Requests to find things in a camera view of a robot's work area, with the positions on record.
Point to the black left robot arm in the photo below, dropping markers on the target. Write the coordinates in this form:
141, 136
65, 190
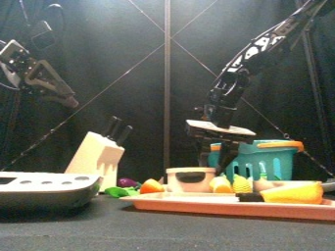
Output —
48, 16

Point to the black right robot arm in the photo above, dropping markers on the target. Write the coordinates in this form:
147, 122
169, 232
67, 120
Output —
265, 42

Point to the yellow toy fruit piece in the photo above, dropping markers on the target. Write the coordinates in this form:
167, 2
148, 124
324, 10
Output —
220, 185

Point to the yellow toy corn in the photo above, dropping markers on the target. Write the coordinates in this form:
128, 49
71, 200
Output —
241, 184

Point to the pink plastic tray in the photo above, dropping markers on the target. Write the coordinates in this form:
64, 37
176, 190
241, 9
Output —
209, 204

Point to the orange toy fruit piece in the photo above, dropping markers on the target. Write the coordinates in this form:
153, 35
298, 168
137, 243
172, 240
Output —
151, 187

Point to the yellow orange toy wedge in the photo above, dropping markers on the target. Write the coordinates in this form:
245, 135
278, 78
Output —
294, 194

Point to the white toy knife block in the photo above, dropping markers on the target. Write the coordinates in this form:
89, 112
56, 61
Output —
97, 160

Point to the purple toy eggplant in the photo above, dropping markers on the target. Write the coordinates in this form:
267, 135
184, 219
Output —
127, 182

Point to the green toy vegetable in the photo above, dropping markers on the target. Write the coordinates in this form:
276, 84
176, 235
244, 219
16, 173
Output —
120, 192

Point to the grey object at table edge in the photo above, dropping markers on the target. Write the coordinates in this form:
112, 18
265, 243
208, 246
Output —
328, 187

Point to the black tripod pole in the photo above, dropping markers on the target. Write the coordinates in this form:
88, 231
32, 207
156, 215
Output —
315, 81

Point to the grey toy kitchen appliance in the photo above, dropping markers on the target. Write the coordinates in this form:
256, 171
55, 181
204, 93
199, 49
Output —
48, 189

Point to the vertical metal frame pole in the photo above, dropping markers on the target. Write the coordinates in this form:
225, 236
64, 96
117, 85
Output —
167, 81

